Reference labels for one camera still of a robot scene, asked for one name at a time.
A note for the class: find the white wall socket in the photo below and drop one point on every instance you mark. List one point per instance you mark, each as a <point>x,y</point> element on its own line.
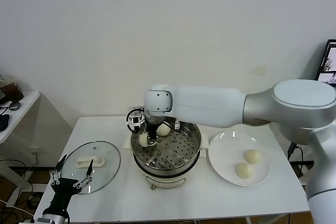
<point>35,151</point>

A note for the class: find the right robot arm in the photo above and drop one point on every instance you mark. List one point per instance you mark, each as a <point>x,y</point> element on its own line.
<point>210,106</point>

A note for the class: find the white steamed baozi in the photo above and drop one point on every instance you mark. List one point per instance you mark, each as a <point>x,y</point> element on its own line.
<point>143,140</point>
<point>164,130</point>
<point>243,170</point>
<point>252,156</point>

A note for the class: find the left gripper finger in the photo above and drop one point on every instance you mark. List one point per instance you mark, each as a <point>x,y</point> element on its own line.
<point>90,167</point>
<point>61,163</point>

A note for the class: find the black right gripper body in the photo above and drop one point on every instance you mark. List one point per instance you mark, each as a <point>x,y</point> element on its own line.
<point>153,130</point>

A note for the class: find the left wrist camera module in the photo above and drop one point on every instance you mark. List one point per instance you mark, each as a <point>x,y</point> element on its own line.
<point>47,221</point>

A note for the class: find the dark laptop computer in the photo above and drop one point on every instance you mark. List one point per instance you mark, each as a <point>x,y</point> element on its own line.
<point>329,58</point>

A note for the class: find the stainless steel steamer pot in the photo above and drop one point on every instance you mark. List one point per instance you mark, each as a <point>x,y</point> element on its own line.
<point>178,153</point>

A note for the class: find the white round plate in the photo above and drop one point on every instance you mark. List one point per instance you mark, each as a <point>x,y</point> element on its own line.
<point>225,155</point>

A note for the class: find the black computer mouse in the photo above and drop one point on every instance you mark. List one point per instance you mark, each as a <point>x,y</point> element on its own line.
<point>3,123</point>

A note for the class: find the plastic cup of iced coffee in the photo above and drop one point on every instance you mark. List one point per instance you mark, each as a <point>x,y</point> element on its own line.
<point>13,91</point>

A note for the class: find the white side table with cup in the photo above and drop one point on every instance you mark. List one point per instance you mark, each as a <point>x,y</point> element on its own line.
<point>23,103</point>

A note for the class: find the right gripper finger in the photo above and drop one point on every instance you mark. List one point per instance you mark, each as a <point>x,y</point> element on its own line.
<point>153,141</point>

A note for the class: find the round grey disc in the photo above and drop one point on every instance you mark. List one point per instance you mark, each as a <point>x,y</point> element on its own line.
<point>14,106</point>

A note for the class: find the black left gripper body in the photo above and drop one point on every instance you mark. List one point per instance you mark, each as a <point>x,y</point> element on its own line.
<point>64,190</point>

